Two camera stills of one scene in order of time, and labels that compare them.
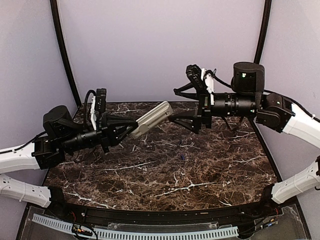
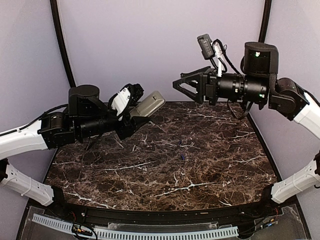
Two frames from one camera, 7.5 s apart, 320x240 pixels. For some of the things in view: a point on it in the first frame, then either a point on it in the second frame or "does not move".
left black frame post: x=55 y=13 does not move
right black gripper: x=204 y=108 -> x=206 y=84
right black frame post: x=264 y=32 does not move
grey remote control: x=151 y=119 -> x=153 y=101
